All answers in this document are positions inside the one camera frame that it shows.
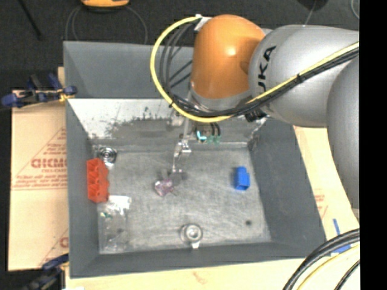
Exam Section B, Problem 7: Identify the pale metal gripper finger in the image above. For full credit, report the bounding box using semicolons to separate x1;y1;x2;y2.
171;140;193;175

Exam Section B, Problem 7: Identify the blue toy brick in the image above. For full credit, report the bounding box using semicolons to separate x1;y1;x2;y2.
232;166;252;192

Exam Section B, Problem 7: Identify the grey metal bin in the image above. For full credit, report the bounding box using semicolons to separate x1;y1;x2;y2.
62;40;328;278

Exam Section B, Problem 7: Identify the clear round glass dish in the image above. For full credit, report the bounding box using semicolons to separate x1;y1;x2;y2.
96;145;119;169

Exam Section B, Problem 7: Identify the orange-red toy brick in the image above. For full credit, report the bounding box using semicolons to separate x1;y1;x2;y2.
86;158;110;204

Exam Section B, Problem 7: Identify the clear plastic packet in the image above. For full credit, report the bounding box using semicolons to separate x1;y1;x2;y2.
97;195;133;253

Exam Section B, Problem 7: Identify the brown cardboard board, red print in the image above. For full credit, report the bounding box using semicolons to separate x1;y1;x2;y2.
7;66;360;272

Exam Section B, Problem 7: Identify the black cylinder on white bracket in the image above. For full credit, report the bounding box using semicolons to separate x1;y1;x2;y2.
244;109;268;151

